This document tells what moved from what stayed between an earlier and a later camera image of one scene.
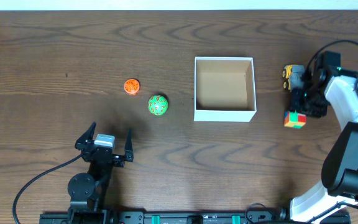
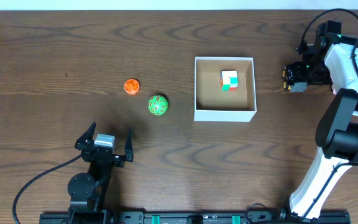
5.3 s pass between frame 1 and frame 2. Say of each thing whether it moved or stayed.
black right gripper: moved
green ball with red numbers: stayed
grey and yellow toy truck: stayed
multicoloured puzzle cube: moved
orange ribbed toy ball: stayed
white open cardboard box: stayed
